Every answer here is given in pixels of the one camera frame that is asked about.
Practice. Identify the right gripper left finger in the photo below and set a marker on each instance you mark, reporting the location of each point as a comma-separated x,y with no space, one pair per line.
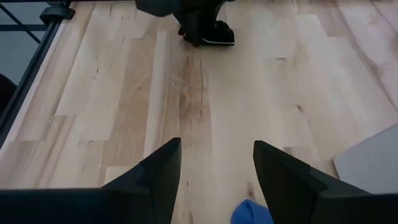
149,193

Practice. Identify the blue fleece cloth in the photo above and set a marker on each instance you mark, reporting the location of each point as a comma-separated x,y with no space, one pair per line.
250,213

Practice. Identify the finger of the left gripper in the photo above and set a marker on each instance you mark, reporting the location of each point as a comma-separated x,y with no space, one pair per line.
192,29

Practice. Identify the cardboard box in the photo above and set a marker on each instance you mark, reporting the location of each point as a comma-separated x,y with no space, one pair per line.
370,165

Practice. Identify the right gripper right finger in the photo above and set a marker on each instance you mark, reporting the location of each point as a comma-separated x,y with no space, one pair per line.
295,193

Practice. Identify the black metal table frame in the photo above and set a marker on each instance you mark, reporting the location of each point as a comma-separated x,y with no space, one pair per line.
24,84

